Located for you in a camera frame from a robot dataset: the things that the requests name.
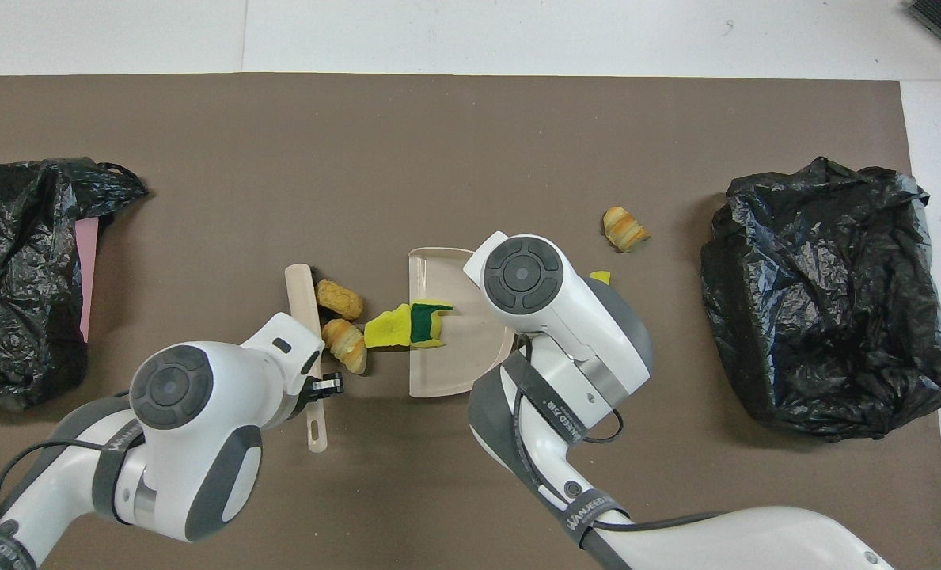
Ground pink plastic bin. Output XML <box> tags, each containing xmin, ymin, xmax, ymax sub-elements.
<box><xmin>74</xmin><ymin>218</ymin><xmax>101</xmax><ymax>344</ymax></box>

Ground yellow and green sponge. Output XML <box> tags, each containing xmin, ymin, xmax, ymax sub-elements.
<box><xmin>409</xmin><ymin>299</ymin><xmax>455</xmax><ymax>349</ymax></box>

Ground brown table mat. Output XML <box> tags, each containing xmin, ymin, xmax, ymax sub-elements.
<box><xmin>0</xmin><ymin>73</ymin><xmax>941</xmax><ymax>570</ymax></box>

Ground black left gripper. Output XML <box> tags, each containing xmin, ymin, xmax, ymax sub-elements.
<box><xmin>300</xmin><ymin>350</ymin><xmax>346</xmax><ymax>419</ymax></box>

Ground black trash bag pink bin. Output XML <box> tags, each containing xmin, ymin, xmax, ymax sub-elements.
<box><xmin>0</xmin><ymin>157</ymin><xmax>150</xmax><ymax>411</ymax></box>

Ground pale toy bread slice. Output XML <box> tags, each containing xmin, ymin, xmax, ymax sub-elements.
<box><xmin>321</xmin><ymin>318</ymin><xmax>368</xmax><ymax>374</ymax></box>

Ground beige plastic dustpan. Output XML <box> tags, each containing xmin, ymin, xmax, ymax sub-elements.
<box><xmin>407</xmin><ymin>247</ymin><xmax>517</xmax><ymax>398</ymax></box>

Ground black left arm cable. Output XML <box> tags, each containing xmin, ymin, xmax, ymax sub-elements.
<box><xmin>0</xmin><ymin>438</ymin><xmax>116</xmax><ymax>525</ymax></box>

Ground toy croissant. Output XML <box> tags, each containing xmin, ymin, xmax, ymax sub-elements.
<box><xmin>602</xmin><ymin>206</ymin><xmax>651</xmax><ymax>253</ymax></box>

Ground plain yellow sponge piece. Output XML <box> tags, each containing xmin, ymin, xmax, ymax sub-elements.
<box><xmin>363</xmin><ymin>304</ymin><xmax>414</xmax><ymax>350</ymax></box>

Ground beige hand brush black bristles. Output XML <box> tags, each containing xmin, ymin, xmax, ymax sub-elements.
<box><xmin>284</xmin><ymin>264</ymin><xmax>329</xmax><ymax>454</ymax></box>

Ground brown toy bread roll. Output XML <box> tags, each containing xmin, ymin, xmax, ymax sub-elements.
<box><xmin>315</xmin><ymin>279</ymin><xmax>364</xmax><ymax>321</ymax></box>

